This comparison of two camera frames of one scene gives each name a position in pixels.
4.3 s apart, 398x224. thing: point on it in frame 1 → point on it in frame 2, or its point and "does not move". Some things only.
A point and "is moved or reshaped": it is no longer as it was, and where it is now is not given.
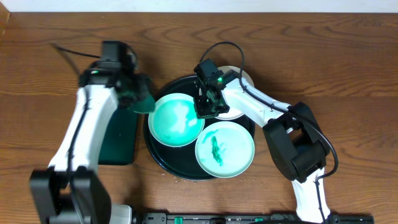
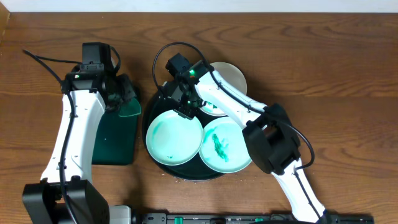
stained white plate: (173, 121) is moved or reshaped
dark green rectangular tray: (117, 145) does not move
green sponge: (147, 105) is moved or reshaped
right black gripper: (201, 112) → (189, 114)
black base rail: (251, 218) does not move
